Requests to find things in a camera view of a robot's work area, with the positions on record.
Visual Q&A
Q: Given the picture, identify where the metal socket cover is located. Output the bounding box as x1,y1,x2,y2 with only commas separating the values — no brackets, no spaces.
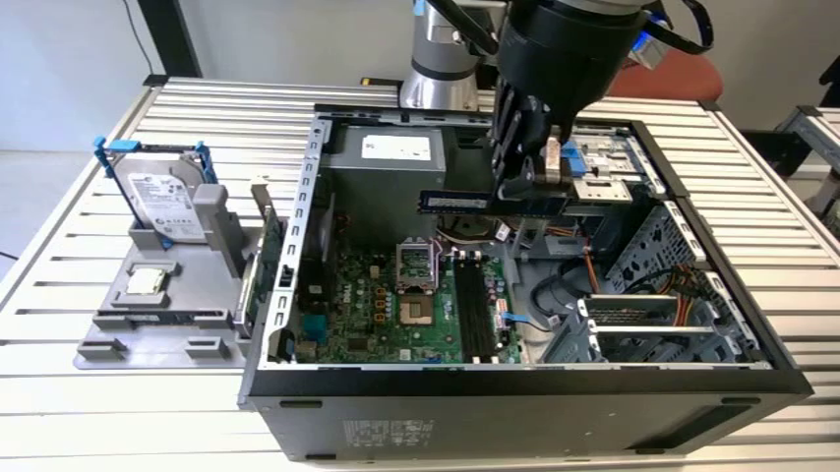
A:
395,239,439,291

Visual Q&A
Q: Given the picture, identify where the hard disk in blue carrier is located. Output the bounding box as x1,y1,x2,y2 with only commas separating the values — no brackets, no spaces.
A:
90,135,221,247

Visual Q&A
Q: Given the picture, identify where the black upright post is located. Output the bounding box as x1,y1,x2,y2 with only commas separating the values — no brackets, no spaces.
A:
133,0,202,80

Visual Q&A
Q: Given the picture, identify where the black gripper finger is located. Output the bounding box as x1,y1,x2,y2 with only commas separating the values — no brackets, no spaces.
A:
488,81,554,203
531,124,572,188

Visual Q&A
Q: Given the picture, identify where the green graphics card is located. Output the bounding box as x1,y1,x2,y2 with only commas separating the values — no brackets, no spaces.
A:
238,179,289,340

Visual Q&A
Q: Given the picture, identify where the round dark fan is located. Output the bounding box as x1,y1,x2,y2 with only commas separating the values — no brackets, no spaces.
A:
451,215,496,242

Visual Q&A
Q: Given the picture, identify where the aluminium side table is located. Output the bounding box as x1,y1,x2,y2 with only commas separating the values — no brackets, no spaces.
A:
777,103,840,222

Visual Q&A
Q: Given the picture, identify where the black RAM slot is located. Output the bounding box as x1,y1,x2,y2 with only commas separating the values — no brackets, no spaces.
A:
451,250,477,363
469,250,496,363

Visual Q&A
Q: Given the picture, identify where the black data cable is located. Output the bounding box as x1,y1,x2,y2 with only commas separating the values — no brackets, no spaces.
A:
528,274,578,331

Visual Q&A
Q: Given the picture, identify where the orange wire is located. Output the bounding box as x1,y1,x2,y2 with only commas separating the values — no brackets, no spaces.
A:
580,248,599,296

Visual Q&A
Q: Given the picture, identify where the grey parts rack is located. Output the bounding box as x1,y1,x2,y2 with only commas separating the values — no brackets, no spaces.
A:
69,184,289,373

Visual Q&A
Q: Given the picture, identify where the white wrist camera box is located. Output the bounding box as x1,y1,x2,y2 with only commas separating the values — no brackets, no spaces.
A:
627,9,676,71

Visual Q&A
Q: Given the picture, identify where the grey metal drive cage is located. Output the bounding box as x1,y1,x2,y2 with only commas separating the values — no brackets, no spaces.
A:
543,292,749,365

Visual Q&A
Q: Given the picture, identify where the silver CPU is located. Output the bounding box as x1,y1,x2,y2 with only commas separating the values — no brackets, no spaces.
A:
122,267,173,296

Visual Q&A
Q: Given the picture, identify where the coloured power wire bundle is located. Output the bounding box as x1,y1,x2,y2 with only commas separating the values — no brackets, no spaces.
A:
667,265,721,329

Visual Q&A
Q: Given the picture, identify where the red round stool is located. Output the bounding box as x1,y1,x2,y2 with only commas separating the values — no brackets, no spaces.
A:
606,48,723,102

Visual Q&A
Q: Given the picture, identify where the green motherboard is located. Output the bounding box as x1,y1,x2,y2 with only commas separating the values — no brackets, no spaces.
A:
290,243,526,368

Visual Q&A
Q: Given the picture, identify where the CPU socket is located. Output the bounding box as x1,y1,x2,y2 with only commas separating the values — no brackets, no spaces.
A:
396,289,439,328

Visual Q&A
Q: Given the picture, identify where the black camera cable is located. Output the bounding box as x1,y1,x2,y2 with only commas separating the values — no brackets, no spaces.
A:
646,0,715,56

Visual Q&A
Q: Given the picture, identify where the grey power supply unit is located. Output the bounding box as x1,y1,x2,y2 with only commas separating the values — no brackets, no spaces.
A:
320,125,447,247

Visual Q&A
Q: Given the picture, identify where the black open PC case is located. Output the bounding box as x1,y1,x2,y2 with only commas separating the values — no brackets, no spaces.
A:
234,100,814,463

